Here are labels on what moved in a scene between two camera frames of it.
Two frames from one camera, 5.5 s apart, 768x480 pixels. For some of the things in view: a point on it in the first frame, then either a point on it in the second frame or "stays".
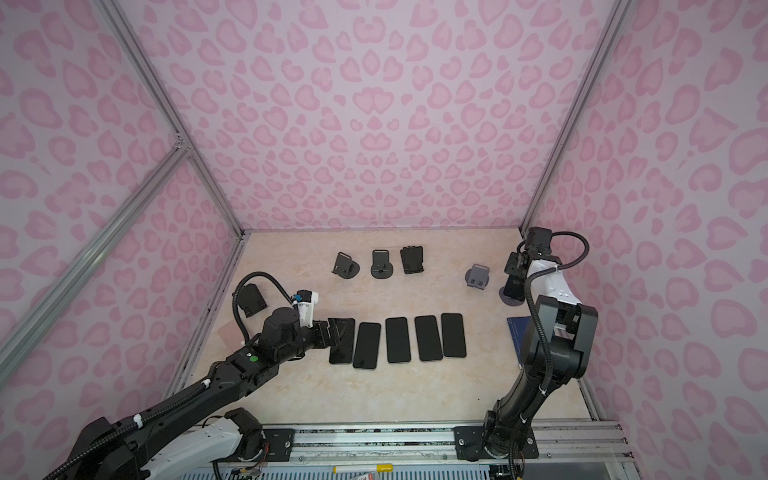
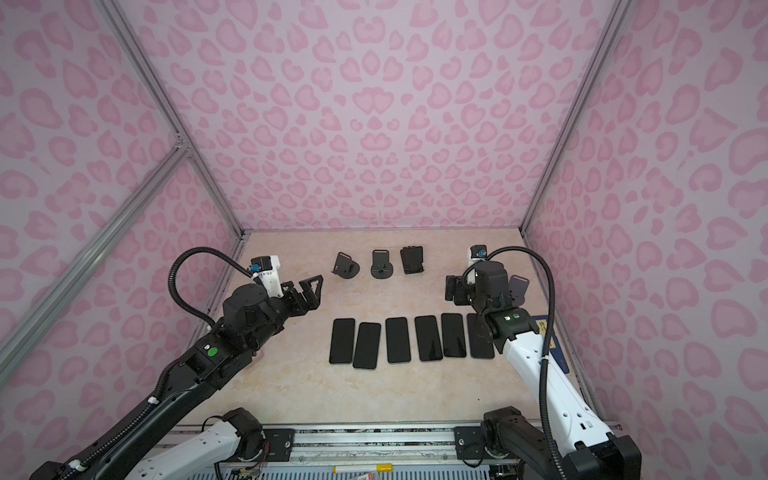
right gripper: (514, 263) to (451, 281)
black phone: (515, 287) to (480, 337)
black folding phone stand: (412, 259) stays
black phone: (397, 337) stays
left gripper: (325, 341) to (312, 300)
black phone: (343, 351) stays
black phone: (428, 338) stays
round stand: (381, 268) stays
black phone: (367, 345) stays
